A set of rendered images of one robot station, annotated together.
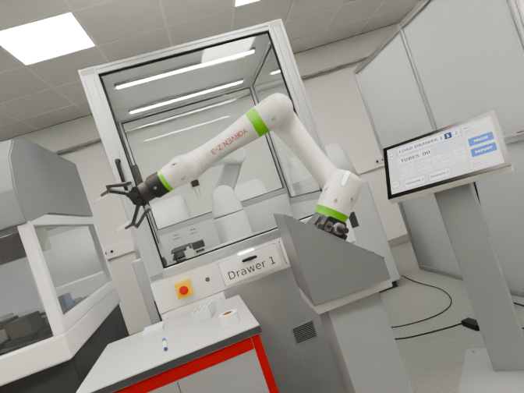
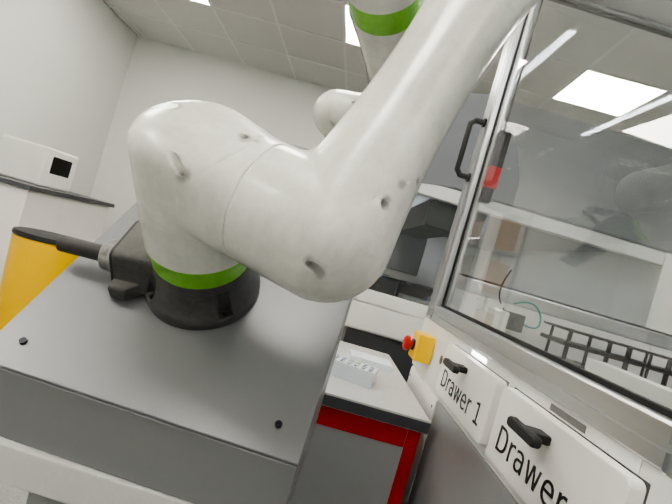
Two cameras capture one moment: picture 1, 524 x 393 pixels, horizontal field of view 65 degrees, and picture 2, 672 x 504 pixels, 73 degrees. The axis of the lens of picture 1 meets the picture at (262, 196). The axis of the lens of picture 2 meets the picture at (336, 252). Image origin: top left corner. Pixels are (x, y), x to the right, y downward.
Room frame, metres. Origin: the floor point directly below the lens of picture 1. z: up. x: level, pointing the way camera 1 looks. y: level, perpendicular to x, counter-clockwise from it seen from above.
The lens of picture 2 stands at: (1.81, -0.76, 1.05)
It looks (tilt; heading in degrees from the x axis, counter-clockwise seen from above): 0 degrees down; 99
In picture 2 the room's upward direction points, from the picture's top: 16 degrees clockwise
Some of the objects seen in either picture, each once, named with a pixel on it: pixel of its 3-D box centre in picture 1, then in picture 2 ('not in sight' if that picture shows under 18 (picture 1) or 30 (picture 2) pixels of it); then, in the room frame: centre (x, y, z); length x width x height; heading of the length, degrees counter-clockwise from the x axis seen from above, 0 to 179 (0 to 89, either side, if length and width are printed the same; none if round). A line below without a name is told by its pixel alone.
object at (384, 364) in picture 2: (154, 329); (370, 359); (1.79, 0.63, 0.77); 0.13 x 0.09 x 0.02; 11
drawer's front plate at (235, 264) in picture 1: (250, 264); (465, 386); (1.99, 0.16, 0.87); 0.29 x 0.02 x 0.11; 101
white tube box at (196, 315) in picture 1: (203, 311); (351, 369); (1.76, 0.39, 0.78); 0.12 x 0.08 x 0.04; 175
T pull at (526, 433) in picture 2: not in sight; (532, 434); (2.02, -0.16, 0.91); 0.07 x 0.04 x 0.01; 101
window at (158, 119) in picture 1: (217, 145); (577, 88); (2.02, 0.12, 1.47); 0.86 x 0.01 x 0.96; 101
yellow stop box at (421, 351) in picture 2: (183, 288); (420, 346); (1.91, 0.48, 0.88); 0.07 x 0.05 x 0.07; 101
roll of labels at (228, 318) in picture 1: (229, 318); not in sight; (1.51, 0.25, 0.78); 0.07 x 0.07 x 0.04
